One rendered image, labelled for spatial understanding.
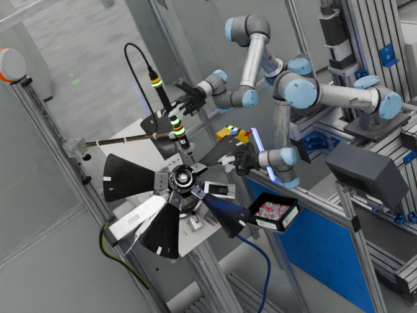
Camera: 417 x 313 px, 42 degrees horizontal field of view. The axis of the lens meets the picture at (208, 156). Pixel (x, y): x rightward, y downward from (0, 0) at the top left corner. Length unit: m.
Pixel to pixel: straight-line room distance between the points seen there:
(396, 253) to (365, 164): 1.18
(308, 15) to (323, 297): 2.97
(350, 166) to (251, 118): 1.52
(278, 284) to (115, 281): 1.00
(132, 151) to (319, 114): 1.03
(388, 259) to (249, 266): 1.00
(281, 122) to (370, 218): 1.20
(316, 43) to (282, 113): 3.19
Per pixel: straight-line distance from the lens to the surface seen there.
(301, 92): 2.22
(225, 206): 2.53
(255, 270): 3.66
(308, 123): 3.00
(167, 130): 2.56
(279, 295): 3.46
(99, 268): 3.36
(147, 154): 2.77
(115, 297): 3.50
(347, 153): 2.16
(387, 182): 2.08
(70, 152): 2.81
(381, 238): 3.29
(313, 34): 5.52
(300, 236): 3.06
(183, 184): 2.44
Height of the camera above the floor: 2.46
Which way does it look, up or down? 29 degrees down
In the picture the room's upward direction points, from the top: 25 degrees counter-clockwise
